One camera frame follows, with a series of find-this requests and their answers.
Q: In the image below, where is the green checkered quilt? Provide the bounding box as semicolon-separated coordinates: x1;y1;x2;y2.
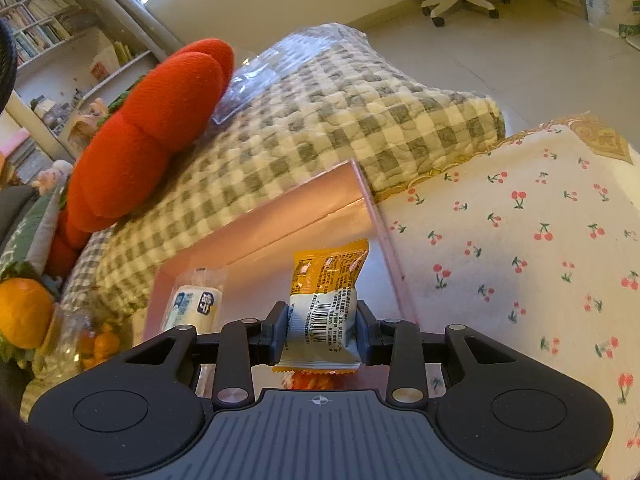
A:
20;22;507;411

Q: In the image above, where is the pink box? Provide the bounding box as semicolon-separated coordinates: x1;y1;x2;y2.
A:
142;159;418;396

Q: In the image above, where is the white blue snack packet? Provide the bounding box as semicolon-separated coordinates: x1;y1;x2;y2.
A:
162;267;227;333

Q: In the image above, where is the pink bunny plush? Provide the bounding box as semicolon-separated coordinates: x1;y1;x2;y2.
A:
32;160;73;193

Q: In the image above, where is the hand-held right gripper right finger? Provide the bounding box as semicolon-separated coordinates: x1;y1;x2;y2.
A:
354;300;518;406

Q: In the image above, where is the grey metal pole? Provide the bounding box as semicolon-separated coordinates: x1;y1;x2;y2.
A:
80;0;168;61

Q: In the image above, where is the white bookshelf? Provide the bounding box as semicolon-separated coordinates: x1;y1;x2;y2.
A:
0;0;156;161

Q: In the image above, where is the red plush cushion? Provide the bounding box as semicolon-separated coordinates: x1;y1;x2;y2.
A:
47;39;236;281

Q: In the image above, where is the orange plush toy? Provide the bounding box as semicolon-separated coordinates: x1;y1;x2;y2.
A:
0;277;56;351

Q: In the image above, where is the cherry print bedsheet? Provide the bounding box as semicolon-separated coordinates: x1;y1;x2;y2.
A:
372;115;640;480

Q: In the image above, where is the clear plastic bag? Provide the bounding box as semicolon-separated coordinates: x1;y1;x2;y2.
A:
210;22;368;126

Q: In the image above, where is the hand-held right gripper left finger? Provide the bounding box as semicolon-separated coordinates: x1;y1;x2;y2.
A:
117;301;291;409

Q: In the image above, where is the pile of kumquats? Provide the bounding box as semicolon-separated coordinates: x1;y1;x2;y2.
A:
80;325;121;368

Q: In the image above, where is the orange white snack packet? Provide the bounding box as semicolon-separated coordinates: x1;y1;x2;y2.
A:
271;239;371;391

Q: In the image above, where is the glass bowl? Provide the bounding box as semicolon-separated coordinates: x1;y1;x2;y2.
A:
47;305;131;376

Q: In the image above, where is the green patterned cloth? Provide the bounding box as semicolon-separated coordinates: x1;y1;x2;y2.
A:
0;185;66;281

